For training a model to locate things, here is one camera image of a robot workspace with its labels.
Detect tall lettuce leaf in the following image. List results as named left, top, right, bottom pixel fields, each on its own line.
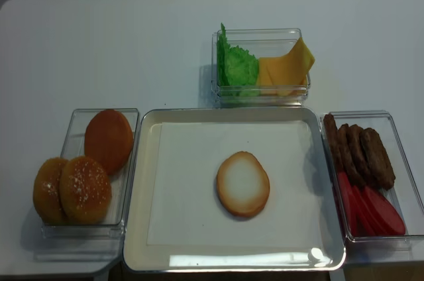
left=217, top=23, right=230, bottom=86

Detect clear lettuce cheese container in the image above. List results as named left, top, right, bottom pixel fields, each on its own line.
left=211, top=28, right=311, bottom=107

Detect flat yellow cheese slices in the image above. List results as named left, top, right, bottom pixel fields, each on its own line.
left=257, top=56, right=308, bottom=87

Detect upright yellow cheese slice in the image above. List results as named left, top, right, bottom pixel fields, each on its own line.
left=280, top=38, right=315, bottom=84

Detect lettuce leaves in container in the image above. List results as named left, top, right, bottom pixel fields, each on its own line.
left=223, top=46, right=259, bottom=97

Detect bottom bun half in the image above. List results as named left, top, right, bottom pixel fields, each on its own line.
left=216, top=151, right=270, bottom=218

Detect white paper sheet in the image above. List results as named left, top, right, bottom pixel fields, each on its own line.
left=148, top=121, right=323, bottom=248

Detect plain brown bun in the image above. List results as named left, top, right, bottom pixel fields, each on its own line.
left=84, top=109, right=133, bottom=176

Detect leftmost brown meat patty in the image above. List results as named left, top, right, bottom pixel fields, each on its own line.
left=323, top=113, right=345, bottom=173

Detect brown meat patty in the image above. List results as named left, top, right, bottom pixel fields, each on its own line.
left=360, top=128, right=396, bottom=190
left=337, top=123, right=365, bottom=188
left=346, top=124, right=378, bottom=188
left=323, top=113, right=345, bottom=173

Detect front sesame bun top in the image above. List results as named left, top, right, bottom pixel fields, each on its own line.
left=59, top=156, right=112, bottom=225

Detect sesame bun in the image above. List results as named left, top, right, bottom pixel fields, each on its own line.
left=59, top=156, right=112, bottom=225
left=32, top=157, right=68, bottom=225

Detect leftmost red tomato slice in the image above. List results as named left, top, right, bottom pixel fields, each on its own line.
left=337, top=172, right=358, bottom=237

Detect silver metal tray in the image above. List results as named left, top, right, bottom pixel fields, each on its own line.
left=123, top=107, right=346, bottom=272

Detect clear bun container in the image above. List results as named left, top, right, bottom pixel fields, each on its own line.
left=40, top=107, right=140, bottom=239

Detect rightmost brown meat patty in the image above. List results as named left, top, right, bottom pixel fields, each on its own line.
left=360, top=128, right=396, bottom=190

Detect rear sesame bun top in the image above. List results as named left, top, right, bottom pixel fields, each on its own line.
left=32, top=157, right=68, bottom=225

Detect rightmost red tomato slice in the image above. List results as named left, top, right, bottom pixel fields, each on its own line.
left=362, top=186, right=406, bottom=236

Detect clear patty tomato container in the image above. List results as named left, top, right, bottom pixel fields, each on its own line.
left=319, top=111, right=423, bottom=250

